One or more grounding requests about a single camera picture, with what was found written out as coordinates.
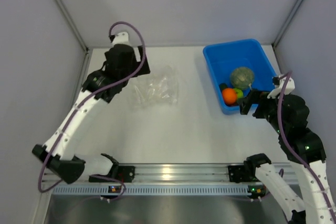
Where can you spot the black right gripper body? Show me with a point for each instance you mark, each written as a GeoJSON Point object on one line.
{"type": "Point", "coordinates": [268, 109]}

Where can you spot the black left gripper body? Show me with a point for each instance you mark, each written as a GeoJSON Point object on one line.
{"type": "Point", "coordinates": [131, 69]}

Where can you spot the lime green toy fruit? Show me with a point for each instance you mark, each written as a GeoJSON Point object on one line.
{"type": "Point", "coordinates": [239, 93]}

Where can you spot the dark red toy fruit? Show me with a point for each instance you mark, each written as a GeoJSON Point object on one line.
{"type": "Point", "coordinates": [233, 105]}

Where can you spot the orange toy fruit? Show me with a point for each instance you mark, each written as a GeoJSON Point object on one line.
{"type": "Point", "coordinates": [229, 96]}

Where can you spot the green netted toy melon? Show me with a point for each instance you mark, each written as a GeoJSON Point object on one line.
{"type": "Point", "coordinates": [242, 78]}

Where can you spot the clear polka dot zip bag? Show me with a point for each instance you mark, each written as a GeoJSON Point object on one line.
{"type": "Point", "coordinates": [159, 87]}

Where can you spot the dark green toy avocado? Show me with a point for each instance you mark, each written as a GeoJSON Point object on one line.
{"type": "Point", "coordinates": [223, 86]}

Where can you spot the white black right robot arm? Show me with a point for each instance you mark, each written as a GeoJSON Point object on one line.
{"type": "Point", "coordinates": [304, 151]}

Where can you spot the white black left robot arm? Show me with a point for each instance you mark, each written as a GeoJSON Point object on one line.
{"type": "Point", "coordinates": [58, 153]}

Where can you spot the blue plastic bin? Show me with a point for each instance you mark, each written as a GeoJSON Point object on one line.
{"type": "Point", "coordinates": [241, 65]}

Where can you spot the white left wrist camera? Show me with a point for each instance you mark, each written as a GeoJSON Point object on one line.
{"type": "Point", "coordinates": [120, 38]}

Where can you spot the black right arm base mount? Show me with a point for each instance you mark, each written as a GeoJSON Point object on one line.
{"type": "Point", "coordinates": [240, 174]}

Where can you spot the aluminium frame rail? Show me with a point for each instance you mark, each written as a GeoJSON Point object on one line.
{"type": "Point", "coordinates": [178, 173]}

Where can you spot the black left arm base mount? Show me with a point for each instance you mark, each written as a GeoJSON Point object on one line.
{"type": "Point", "coordinates": [118, 174]}

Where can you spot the left vertical frame post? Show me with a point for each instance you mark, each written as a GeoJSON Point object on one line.
{"type": "Point", "coordinates": [71, 24]}

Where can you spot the vertical frame post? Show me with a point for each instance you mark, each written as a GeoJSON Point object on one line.
{"type": "Point", "coordinates": [71, 24]}
{"type": "Point", "coordinates": [285, 25]}

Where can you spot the right vertical frame post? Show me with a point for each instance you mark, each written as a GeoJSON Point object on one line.
{"type": "Point", "coordinates": [285, 25]}

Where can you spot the white slotted cable duct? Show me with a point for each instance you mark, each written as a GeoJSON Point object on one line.
{"type": "Point", "coordinates": [161, 190]}

